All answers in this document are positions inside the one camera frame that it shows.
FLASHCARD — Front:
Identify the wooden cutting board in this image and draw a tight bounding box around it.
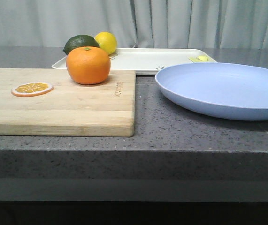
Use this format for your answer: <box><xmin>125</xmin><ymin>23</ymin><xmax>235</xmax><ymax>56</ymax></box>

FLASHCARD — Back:
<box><xmin>0</xmin><ymin>68</ymin><xmax>136</xmax><ymax>137</ymax></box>

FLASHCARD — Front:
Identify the green lime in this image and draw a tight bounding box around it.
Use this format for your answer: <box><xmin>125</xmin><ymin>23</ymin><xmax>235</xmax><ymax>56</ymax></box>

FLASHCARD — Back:
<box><xmin>63</xmin><ymin>34</ymin><xmax>99</xmax><ymax>55</ymax></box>

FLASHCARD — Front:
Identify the orange slice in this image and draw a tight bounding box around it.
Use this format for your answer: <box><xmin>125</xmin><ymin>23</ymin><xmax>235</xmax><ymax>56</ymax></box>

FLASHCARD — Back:
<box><xmin>11</xmin><ymin>82</ymin><xmax>54</xmax><ymax>97</ymax></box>

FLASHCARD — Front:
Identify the light blue plate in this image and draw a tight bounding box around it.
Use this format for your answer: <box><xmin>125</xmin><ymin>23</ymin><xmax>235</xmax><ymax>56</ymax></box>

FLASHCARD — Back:
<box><xmin>155</xmin><ymin>62</ymin><xmax>268</xmax><ymax>121</ymax></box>

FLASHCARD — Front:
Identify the grey curtain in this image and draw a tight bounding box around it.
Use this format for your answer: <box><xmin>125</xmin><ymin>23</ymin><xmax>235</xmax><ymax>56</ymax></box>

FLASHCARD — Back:
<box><xmin>0</xmin><ymin>0</ymin><xmax>268</xmax><ymax>49</ymax></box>

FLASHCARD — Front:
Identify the yellow plastic spoon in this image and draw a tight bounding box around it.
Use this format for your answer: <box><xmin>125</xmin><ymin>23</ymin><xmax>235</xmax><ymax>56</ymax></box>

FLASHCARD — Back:
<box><xmin>196</xmin><ymin>55</ymin><xmax>209</xmax><ymax>62</ymax></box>

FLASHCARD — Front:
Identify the yellow plastic fork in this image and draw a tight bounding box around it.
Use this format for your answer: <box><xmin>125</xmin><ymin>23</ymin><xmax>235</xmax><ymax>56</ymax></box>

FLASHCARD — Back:
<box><xmin>188</xmin><ymin>57</ymin><xmax>201</xmax><ymax>62</ymax></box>

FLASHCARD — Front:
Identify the cream white tray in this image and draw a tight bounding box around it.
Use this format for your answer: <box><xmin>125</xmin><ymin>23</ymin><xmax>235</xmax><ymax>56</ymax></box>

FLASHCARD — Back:
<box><xmin>51</xmin><ymin>48</ymin><xmax>217</xmax><ymax>76</ymax></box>

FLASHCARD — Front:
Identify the orange fruit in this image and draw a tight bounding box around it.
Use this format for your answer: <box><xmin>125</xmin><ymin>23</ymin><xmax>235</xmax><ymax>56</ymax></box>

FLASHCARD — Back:
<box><xmin>66</xmin><ymin>46</ymin><xmax>111</xmax><ymax>85</ymax></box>

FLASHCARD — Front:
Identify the yellow lemon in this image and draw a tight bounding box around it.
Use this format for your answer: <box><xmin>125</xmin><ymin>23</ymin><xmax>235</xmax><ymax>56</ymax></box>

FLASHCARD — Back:
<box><xmin>94</xmin><ymin>31</ymin><xmax>117</xmax><ymax>55</ymax></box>

